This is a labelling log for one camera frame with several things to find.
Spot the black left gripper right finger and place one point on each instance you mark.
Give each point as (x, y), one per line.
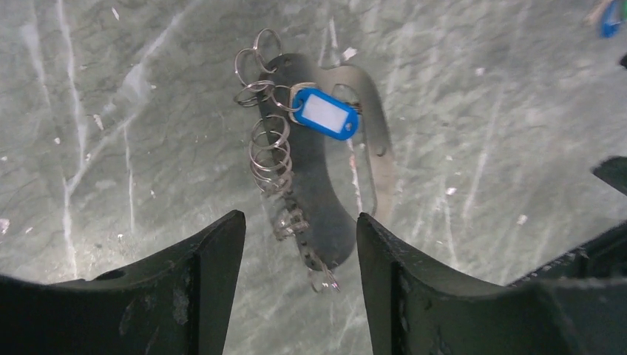
(574, 304)

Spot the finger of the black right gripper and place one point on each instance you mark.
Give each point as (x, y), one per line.
(613, 172)

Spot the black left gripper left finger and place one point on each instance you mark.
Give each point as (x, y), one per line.
(176, 301)

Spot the blue plastic key tag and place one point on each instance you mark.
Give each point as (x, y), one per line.
(325, 114)

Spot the blue key tag far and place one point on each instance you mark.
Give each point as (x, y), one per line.
(607, 17)

